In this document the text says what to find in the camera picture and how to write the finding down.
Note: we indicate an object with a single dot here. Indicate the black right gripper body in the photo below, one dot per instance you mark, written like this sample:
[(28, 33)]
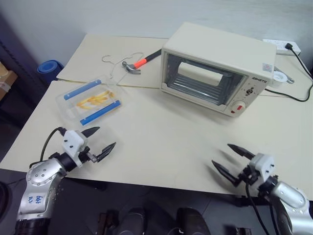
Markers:
[(249, 177)]

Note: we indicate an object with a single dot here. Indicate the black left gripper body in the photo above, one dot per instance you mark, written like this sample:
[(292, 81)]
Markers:
[(88, 156)]

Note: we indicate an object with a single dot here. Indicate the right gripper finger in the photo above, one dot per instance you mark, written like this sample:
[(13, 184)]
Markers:
[(242, 152), (228, 175)]

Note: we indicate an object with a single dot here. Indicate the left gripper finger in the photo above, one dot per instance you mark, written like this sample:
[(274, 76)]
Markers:
[(91, 131), (104, 153)]

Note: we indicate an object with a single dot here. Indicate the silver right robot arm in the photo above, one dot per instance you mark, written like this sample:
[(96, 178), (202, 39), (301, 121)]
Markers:
[(291, 195)]

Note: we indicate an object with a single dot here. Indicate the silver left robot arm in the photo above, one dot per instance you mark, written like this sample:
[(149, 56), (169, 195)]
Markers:
[(39, 176)]

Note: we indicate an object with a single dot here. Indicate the clear plastic food container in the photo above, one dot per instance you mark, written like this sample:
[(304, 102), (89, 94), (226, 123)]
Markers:
[(66, 107)]

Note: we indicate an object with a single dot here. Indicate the white timer knob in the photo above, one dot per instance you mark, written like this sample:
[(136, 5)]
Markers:
[(238, 107)]

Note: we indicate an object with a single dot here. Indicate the cream toaster oven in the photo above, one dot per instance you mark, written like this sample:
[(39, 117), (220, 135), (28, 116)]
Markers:
[(220, 41)]

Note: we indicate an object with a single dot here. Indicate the blue container latch bar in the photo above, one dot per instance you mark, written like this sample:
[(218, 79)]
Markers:
[(82, 89), (100, 112)]

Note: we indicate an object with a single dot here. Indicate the yellow french fries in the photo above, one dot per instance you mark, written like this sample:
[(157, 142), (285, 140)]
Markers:
[(94, 100)]

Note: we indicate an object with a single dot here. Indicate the dark rounded shape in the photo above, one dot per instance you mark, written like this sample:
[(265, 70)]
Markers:
[(192, 220), (133, 220)]

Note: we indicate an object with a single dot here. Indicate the brown object under table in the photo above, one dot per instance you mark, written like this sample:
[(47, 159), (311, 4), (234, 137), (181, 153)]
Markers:
[(104, 224)]

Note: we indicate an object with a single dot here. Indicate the white tape roll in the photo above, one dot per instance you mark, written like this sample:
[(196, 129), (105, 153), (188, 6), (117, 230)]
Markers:
[(274, 82)]

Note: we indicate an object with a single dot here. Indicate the grey metal tool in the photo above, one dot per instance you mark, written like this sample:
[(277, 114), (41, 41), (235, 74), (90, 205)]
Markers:
[(290, 79)]

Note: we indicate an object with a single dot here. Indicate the black round object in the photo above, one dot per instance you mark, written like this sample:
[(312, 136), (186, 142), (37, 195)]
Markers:
[(4, 198)]

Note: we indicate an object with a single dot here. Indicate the brown cardboard box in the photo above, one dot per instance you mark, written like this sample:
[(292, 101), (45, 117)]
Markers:
[(7, 80)]

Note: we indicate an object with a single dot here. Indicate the white power strip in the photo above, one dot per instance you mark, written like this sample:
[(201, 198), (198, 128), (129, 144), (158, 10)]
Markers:
[(276, 42)]

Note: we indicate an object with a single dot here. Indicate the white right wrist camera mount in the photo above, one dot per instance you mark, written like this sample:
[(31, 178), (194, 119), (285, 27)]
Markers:
[(262, 164)]

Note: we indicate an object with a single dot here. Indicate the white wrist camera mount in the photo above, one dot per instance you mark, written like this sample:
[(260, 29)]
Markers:
[(262, 164), (72, 142)]

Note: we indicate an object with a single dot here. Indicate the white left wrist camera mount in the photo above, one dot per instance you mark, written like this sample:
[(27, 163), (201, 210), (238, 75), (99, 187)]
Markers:
[(72, 142)]

